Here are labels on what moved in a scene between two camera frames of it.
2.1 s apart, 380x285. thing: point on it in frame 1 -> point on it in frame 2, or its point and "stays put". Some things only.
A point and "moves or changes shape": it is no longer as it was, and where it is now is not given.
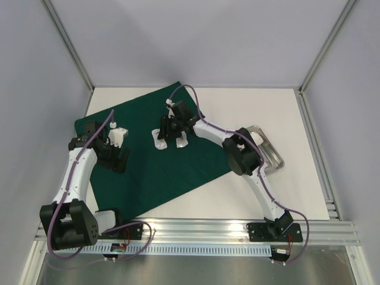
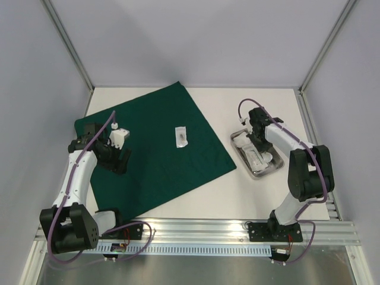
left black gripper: [116, 164] stays put
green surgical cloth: [169, 155] stays put
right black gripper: [164, 127] -> [257, 138]
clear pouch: [182, 141] stays put
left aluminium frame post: [48, 7] stays put
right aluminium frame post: [347, 10] stays put
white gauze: [258, 139] moves or changes shape
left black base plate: [135, 232] stays put
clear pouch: [160, 143] moves or changes shape
